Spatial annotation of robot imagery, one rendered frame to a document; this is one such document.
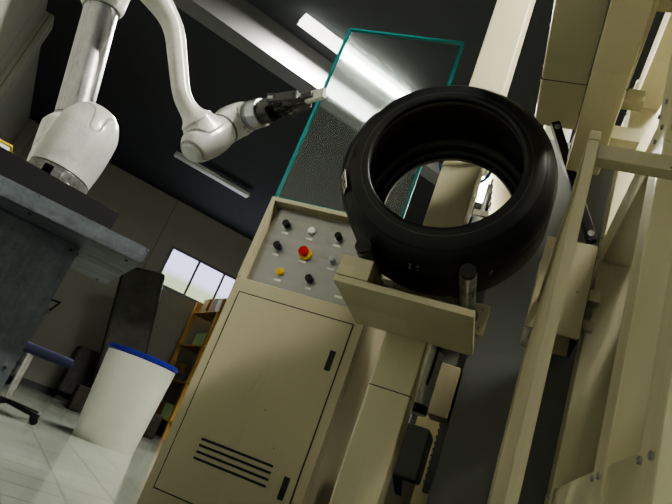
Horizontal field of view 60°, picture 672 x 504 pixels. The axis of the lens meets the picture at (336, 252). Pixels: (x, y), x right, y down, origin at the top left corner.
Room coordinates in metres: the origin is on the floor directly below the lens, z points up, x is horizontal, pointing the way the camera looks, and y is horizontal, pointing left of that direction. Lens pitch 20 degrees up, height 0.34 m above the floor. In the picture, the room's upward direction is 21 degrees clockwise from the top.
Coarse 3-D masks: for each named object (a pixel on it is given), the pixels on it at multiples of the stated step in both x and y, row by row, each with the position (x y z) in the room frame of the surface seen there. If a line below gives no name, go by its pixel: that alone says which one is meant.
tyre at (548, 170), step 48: (432, 96) 1.40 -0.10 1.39; (480, 96) 1.35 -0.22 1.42; (384, 144) 1.63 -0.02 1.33; (432, 144) 1.67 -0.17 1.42; (480, 144) 1.61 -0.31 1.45; (528, 144) 1.30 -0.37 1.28; (384, 192) 1.71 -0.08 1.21; (528, 192) 1.29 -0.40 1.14; (384, 240) 1.42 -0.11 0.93; (432, 240) 1.36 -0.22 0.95; (480, 240) 1.32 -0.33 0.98; (528, 240) 1.35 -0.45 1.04; (432, 288) 1.53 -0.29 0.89; (480, 288) 1.52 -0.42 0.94
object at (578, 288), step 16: (544, 256) 1.56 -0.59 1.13; (576, 256) 1.54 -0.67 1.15; (592, 256) 1.52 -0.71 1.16; (544, 272) 1.56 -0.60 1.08; (576, 272) 1.53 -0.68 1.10; (592, 272) 1.52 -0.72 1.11; (576, 288) 1.53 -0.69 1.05; (576, 304) 1.53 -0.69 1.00; (528, 320) 1.57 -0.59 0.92; (560, 320) 1.54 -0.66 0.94; (576, 320) 1.52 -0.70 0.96; (560, 336) 1.71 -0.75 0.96; (576, 336) 1.52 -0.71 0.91; (560, 352) 1.70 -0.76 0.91
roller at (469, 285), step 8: (464, 264) 1.35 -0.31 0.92; (472, 264) 1.34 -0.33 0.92; (464, 272) 1.34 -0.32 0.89; (472, 272) 1.34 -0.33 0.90; (464, 280) 1.35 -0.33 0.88; (472, 280) 1.35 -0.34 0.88; (464, 288) 1.40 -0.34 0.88; (472, 288) 1.40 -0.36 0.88; (464, 296) 1.46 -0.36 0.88; (472, 296) 1.46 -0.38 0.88; (464, 304) 1.52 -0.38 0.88; (472, 304) 1.52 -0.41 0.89
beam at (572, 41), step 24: (576, 0) 1.14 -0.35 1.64; (600, 0) 1.11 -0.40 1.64; (552, 24) 1.24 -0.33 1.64; (576, 24) 1.21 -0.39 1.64; (600, 24) 1.18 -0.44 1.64; (648, 24) 1.13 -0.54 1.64; (552, 48) 1.32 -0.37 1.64; (576, 48) 1.29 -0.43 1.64; (552, 72) 1.41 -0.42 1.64; (576, 72) 1.37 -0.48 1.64; (552, 96) 1.50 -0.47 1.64; (576, 96) 1.46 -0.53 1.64; (624, 96) 1.40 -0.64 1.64; (552, 120) 1.61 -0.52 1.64; (576, 120) 1.57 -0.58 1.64
